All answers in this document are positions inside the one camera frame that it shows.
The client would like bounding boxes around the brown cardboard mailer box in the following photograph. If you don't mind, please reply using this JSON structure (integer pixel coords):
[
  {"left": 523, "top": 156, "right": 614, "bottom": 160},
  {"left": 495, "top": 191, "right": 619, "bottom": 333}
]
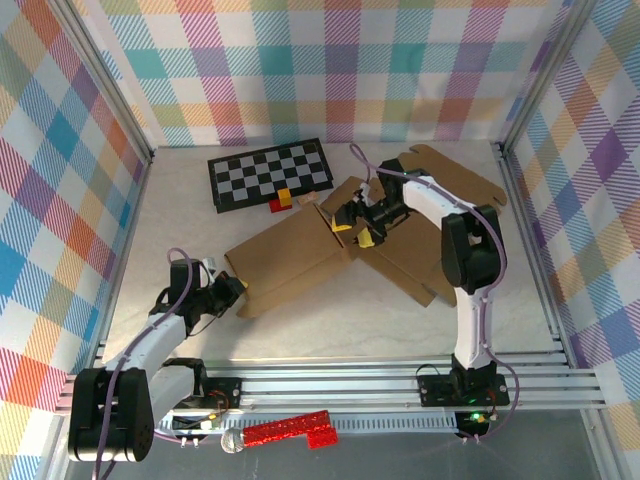
[
  {"left": 223, "top": 202, "right": 351, "bottom": 320},
  {"left": 319, "top": 144, "right": 507, "bottom": 309}
]

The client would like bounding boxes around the silver glitter ball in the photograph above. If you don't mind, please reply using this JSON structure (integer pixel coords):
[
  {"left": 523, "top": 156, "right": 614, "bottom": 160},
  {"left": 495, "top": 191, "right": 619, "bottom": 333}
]
[{"left": 220, "top": 428, "right": 247, "bottom": 455}]

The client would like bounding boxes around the white slotted cable duct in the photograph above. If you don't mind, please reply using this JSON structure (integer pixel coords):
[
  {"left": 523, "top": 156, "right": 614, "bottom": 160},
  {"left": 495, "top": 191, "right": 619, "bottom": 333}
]
[{"left": 149, "top": 412, "right": 459, "bottom": 436}]

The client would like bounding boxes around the aluminium front frame rail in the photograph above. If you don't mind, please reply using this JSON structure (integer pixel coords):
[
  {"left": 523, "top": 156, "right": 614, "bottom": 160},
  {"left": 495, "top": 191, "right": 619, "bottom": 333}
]
[{"left": 54, "top": 352, "right": 609, "bottom": 416}]

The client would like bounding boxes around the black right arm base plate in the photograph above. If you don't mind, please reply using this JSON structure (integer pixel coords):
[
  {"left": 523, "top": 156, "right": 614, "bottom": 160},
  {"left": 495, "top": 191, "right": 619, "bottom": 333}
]
[{"left": 417, "top": 372, "right": 511, "bottom": 407}]

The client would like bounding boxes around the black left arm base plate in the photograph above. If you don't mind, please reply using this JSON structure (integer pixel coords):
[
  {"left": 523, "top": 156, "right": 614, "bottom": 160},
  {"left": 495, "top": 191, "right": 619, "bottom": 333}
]
[{"left": 199, "top": 375, "right": 244, "bottom": 412}]

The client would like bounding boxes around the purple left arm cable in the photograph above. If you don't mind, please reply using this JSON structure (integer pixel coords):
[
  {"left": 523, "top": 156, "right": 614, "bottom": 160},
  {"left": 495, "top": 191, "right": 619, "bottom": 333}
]
[{"left": 92, "top": 247, "right": 201, "bottom": 480}]

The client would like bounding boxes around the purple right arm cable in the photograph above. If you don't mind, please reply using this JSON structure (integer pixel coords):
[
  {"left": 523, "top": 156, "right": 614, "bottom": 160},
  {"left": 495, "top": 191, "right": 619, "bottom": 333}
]
[{"left": 348, "top": 142, "right": 521, "bottom": 444}]

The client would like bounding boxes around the small controller board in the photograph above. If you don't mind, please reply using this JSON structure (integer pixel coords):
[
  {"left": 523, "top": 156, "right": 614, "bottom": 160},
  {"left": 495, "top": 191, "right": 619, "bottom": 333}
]
[
  {"left": 172, "top": 413, "right": 225, "bottom": 435},
  {"left": 455, "top": 409, "right": 494, "bottom": 439}
]

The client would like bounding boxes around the black grey checkerboard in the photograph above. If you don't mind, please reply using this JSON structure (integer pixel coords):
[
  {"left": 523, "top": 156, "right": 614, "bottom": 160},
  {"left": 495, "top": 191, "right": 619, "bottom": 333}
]
[{"left": 207, "top": 138, "right": 335, "bottom": 215}]

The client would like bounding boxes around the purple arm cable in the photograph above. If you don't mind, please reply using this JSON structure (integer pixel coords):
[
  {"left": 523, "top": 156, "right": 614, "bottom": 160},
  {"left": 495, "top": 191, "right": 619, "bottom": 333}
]
[
  {"left": 348, "top": 142, "right": 521, "bottom": 444},
  {"left": 92, "top": 247, "right": 201, "bottom": 480}
]

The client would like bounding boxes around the red glitter block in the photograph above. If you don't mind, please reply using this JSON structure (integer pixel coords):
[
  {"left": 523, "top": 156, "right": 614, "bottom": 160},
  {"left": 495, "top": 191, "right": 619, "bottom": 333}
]
[{"left": 242, "top": 409, "right": 340, "bottom": 451}]

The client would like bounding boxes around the aluminium frame post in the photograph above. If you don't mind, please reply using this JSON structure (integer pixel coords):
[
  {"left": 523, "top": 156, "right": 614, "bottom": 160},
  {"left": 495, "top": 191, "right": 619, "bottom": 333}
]
[
  {"left": 498, "top": 0, "right": 599, "bottom": 154},
  {"left": 49, "top": 0, "right": 156, "bottom": 166}
]

